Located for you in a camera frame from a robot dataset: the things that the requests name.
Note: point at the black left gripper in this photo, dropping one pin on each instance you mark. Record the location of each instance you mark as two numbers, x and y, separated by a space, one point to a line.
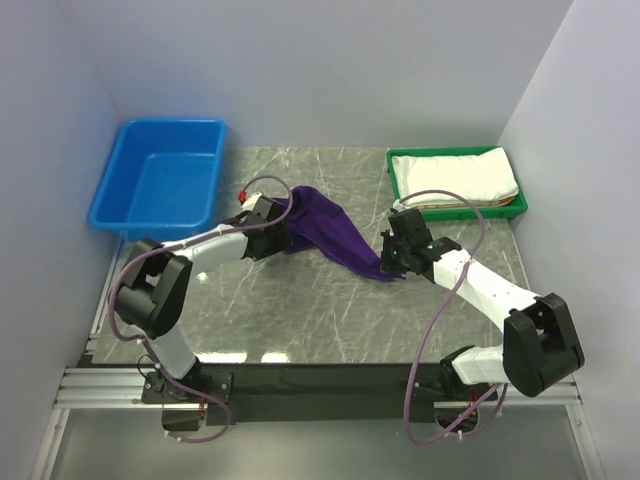
282 241

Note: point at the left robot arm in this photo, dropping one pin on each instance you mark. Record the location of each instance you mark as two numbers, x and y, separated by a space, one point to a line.
151 293

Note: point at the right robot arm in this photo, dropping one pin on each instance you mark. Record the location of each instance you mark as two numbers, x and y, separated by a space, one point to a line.
540 345

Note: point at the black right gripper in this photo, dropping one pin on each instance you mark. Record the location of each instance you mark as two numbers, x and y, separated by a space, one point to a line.
386 264

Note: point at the white towel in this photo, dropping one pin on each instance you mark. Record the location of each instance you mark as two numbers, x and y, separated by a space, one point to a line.
483 176

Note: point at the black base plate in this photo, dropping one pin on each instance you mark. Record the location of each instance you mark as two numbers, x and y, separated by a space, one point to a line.
282 392

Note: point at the blue plastic bin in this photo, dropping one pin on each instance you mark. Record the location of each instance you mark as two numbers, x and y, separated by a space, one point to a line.
161 179

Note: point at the purple towel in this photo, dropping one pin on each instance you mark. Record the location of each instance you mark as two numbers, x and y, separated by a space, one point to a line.
315 221

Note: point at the orange Doraemon towel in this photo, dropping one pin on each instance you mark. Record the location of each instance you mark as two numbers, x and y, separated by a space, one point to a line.
453 203

